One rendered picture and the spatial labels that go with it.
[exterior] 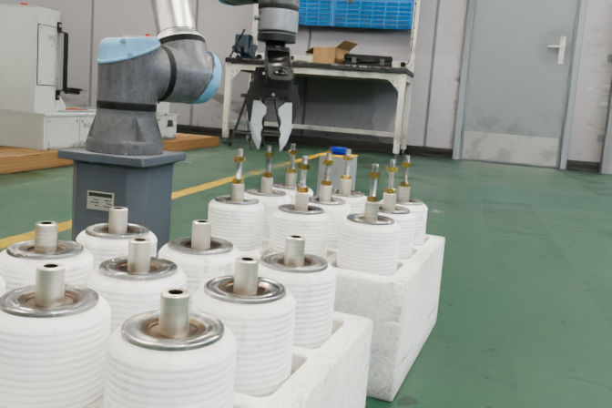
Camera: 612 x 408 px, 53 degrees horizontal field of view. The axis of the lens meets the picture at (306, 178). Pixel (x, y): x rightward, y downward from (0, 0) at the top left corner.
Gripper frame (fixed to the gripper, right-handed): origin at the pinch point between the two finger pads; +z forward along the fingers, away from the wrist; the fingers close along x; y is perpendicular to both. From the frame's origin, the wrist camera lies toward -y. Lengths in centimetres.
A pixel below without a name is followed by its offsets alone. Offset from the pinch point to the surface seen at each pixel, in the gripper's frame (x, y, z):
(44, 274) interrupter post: 20, -66, 7
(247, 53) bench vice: 4, 436, -45
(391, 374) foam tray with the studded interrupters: -18.5, -30.8, 30.3
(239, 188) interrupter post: 5.2, -11.0, 7.1
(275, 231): -1.0, -17.8, 12.8
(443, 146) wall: -184, 452, 24
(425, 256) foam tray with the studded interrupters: -27.5, -13.6, 16.6
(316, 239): -7.5, -19.4, 13.2
